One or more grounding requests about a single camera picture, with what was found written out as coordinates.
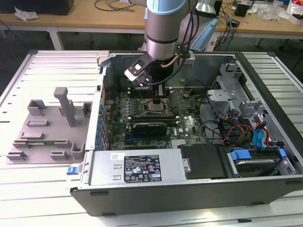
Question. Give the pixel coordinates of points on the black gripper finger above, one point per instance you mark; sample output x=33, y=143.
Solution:
x=160, y=92

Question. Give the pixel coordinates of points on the silver CPU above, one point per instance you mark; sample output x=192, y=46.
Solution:
x=156, y=107

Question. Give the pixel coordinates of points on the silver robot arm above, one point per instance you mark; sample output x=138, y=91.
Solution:
x=161, y=35

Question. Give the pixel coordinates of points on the CPU socket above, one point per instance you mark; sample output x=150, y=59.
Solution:
x=144, y=108

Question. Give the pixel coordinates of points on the black RAM slot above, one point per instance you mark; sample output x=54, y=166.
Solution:
x=154, y=116
x=154, y=120
x=137, y=93
x=135, y=89
x=137, y=96
x=171, y=122

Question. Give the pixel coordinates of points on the coin battery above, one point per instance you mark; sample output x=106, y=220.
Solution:
x=187, y=94

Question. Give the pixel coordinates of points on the green motherboard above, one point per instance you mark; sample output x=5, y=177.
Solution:
x=189, y=116

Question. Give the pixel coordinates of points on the black round speaker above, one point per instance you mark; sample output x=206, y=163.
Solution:
x=122, y=84

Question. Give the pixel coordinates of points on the black graphics card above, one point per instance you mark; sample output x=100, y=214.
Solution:
x=149, y=130

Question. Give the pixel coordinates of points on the silver chipset heatsink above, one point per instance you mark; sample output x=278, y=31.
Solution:
x=179, y=143

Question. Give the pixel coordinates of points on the pale grey case latch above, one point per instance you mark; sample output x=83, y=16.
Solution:
x=103, y=58

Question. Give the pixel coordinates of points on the grey metal drive cage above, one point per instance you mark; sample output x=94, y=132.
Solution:
x=221, y=95

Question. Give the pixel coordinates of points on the black plastic shroud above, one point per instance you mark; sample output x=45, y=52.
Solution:
x=203, y=163

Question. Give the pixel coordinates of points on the wooden desk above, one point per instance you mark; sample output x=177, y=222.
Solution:
x=94, y=19

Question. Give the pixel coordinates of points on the small black adapter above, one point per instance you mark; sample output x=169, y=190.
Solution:
x=235, y=23

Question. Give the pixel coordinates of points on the grey power supply unit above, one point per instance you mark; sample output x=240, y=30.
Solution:
x=104, y=168

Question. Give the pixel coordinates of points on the black PC case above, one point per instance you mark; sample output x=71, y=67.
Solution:
x=165, y=201

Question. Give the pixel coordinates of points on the grey parts rack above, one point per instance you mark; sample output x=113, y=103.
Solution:
x=56, y=137

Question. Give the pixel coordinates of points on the blue case latch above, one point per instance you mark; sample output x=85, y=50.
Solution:
x=72, y=170

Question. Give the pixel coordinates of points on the hard disk in blue carrier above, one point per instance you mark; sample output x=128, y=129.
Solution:
x=255, y=165

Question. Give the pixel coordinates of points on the green RAM stick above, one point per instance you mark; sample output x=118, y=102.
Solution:
x=47, y=142

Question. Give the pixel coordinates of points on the clear plastic bags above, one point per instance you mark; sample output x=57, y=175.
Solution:
x=272, y=10

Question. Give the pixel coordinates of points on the wide black equipment box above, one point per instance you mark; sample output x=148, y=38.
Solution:
x=35, y=6

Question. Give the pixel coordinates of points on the crumpled white bag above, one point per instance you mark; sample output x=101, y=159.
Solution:
x=24, y=14

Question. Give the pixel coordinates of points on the red white package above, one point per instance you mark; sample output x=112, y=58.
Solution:
x=296, y=9

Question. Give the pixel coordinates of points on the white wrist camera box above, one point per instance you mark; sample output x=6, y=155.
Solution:
x=129, y=74

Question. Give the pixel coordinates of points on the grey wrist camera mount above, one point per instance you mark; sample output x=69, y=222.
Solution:
x=190, y=59

